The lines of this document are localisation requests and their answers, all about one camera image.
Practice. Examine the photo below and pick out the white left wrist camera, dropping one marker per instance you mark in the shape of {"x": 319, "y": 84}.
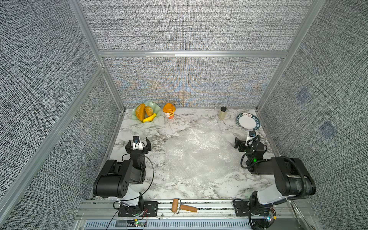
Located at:
{"x": 137, "y": 144}

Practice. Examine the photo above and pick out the small bottle with black cap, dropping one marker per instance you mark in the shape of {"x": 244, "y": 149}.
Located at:
{"x": 222, "y": 113}

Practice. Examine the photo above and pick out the yellow banana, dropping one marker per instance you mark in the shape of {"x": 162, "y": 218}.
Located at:
{"x": 150, "y": 118}

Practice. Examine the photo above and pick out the small brown croissant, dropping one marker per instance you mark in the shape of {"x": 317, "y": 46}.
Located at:
{"x": 149, "y": 111}

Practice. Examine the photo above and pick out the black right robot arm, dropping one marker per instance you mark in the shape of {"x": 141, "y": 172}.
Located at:
{"x": 292, "y": 179}

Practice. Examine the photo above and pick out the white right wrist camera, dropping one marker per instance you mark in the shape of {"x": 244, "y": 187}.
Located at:
{"x": 251, "y": 135}

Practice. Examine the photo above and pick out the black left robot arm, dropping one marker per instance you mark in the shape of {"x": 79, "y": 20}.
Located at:
{"x": 115, "y": 178}

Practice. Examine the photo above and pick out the large orange bread loaf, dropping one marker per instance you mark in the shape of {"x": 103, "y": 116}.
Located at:
{"x": 140, "y": 112}

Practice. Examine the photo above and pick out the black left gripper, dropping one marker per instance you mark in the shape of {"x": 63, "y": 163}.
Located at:
{"x": 146, "y": 148}

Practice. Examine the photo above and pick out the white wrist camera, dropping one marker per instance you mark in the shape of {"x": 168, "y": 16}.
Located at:
{"x": 251, "y": 135}
{"x": 137, "y": 144}

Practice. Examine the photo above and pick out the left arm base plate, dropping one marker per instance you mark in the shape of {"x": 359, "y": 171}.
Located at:
{"x": 149, "y": 208}

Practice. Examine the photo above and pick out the orange lidded snack cup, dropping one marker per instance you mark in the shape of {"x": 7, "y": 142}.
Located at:
{"x": 169, "y": 110}

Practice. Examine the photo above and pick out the wooden roller tool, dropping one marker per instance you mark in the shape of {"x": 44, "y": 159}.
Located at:
{"x": 177, "y": 206}

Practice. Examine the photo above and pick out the green leaf-shaped bowl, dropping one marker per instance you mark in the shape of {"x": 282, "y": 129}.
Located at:
{"x": 154, "y": 106}

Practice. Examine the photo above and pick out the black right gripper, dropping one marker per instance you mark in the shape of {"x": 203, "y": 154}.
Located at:
{"x": 242, "y": 144}

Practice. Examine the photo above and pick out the aluminium front rail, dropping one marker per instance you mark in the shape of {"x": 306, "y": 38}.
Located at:
{"x": 194, "y": 214}

